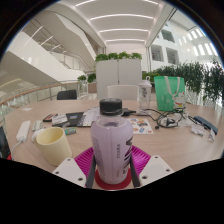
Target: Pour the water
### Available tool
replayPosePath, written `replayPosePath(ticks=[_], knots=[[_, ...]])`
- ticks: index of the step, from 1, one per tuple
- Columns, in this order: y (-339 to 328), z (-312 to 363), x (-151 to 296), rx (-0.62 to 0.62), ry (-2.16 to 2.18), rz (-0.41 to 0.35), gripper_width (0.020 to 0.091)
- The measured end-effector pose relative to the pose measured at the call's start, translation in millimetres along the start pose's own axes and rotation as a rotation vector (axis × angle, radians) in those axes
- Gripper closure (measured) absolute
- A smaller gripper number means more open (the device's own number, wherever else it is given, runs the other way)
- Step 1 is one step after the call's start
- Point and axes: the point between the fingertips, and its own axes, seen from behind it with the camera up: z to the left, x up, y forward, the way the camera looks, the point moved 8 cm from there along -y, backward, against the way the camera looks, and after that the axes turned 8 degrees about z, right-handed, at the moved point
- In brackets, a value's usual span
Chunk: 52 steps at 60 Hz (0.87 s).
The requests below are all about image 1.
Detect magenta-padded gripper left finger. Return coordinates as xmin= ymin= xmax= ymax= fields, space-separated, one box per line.
xmin=52 ymin=146 xmax=98 ymax=189

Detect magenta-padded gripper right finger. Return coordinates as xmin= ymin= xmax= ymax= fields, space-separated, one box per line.
xmin=129 ymin=145 xmax=175 ymax=188

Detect purple drink bottle black cap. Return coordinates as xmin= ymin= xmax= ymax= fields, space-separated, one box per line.
xmin=90 ymin=97 xmax=134 ymax=185

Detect pale yellow mug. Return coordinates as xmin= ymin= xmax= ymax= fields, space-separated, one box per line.
xmin=35 ymin=126 xmax=73 ymax=167

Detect small teal packet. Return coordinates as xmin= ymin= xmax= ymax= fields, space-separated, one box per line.
xmin=63 ymin=126 xmax=78 ymax=136

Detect colourful sticker sheet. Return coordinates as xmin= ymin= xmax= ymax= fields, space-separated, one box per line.
xmin=128 ymin=117 xmax=154 ymax=135

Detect black notebook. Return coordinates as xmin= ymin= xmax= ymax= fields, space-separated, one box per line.
xmin=64 ymin=111 xmax=86 ymax=128

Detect small white box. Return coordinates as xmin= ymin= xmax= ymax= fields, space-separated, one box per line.
xmin=51 ymin=114 xmax=69 ymax=127

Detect small grey oval device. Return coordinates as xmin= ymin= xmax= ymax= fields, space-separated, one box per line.
xmin=32 ymin=119 xmax=44 ymax=132

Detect small black red box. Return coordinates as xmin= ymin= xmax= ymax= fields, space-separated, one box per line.
xmin=42 ymin=113 xmax=58 ymax=123

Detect small white packet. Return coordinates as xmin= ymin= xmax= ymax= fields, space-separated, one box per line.
xmin=208 ymin=128 xmax=217 ymax=143
xmin=190 ymin=123 xmax=205 ymax=137

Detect white power strip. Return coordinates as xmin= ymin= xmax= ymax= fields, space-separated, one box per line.
xmin=15 ymin=120 xmax=32 ymax=143

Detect small black device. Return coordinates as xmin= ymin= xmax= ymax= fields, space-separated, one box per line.
xmin=121 ymin=107 xmax=137 ymax=117

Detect dark grey chair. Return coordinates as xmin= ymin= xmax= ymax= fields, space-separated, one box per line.
xmin=0 ymin=125 xmax=13 ymax=161

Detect clear plastic shaker bottle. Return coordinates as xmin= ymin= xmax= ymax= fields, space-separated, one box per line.
xmin=137 ymin=75 xmax=153 ymax=110

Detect black chair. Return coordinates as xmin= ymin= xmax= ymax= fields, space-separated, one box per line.
xmin=56 ymin=89 xmax=78 ymax=101

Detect green tote bag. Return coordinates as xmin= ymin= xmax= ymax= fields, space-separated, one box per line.
xmin=153 ymin=75 xmax=186 ymax=112

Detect white chair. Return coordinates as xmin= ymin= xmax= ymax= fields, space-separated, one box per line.
xmin=106 ymin=84 xmax=139 ymax=102

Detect potted green plants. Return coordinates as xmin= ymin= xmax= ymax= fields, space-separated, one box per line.
xmin=77 ymin=73 xmax=98 ymax=84

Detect green plant hedge row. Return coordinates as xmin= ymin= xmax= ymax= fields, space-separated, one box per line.
xmin=142 ymin=59 xmax=224 ymax=108

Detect white cabinet with plants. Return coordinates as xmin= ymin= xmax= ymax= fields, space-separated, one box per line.
xmin=94 ymin=51 xmax=144 ymax=100

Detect ceiling light strips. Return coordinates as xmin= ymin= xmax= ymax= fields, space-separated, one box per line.
xmin=74 ymin=0 xmax=159 ymax=44

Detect tangled black cables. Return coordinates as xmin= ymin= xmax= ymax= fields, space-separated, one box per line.
xmin=134 ymin=107 xmax=198 ymax=130

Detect white power cable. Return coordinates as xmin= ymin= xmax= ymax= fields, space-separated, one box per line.
xmin=9 ymin=139 xmax=23 ymax=158

